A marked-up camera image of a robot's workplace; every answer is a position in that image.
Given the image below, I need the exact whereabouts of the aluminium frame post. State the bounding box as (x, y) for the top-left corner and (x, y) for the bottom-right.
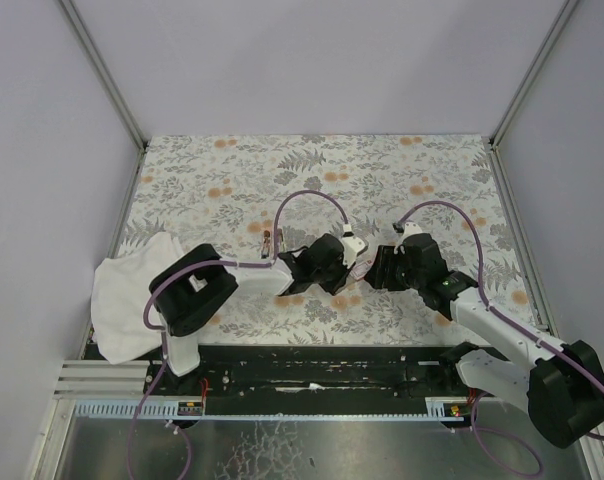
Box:
(487, 0), (581, 151)
(54, 0), (148, 151)

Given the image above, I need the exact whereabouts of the white cable duct strip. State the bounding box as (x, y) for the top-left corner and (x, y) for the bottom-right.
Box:
(75, 400), (204, 420)

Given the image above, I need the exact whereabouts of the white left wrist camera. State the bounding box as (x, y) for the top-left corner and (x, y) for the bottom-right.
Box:
(340, 223), (368, 269)

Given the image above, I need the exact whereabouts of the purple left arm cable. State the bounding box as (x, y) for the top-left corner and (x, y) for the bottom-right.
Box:
(125, 190), (351, 480)

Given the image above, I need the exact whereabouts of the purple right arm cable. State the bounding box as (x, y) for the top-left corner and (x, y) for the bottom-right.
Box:
(394, 200), (604, 475)

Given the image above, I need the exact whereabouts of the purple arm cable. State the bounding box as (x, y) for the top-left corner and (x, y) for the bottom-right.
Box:
(394, 200), (604, 475)
(125, 190), (351, 480)

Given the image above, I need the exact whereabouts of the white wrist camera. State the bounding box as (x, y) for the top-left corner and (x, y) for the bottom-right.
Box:
(393, 221), (423, 240)
(340, 223), (368, 269)

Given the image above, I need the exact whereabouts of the floral patterned table mat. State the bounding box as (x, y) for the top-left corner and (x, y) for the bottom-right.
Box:
(115, 135), (539, 346)

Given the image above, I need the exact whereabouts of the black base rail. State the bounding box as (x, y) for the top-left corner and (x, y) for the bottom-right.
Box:
(144, 345), (475, 418)

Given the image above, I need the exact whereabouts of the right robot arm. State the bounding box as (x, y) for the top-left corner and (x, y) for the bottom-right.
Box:
(365, 233), (604, 448)

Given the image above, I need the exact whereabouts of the right aluminium frame post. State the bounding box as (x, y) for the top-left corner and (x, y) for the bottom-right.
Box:
(487, 0), (581, 151)

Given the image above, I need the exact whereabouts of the white cloth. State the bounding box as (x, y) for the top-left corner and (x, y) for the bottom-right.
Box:
(91, 232), (184, 365)

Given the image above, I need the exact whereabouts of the red white staple box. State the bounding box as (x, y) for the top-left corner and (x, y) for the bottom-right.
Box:
(350, 259), (374, 282)

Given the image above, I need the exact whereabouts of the pink small object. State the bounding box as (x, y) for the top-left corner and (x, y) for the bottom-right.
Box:
(260, 230), (272, 259)

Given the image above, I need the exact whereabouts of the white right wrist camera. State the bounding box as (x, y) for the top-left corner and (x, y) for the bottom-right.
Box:
(393, 221), (423, 240)

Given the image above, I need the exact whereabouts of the left aluminium frame post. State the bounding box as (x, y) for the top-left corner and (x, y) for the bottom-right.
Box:
(54, 0), (148, 151)

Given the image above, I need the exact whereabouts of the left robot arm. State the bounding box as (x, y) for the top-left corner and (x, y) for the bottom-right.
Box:
(143, 231), (367, 377)

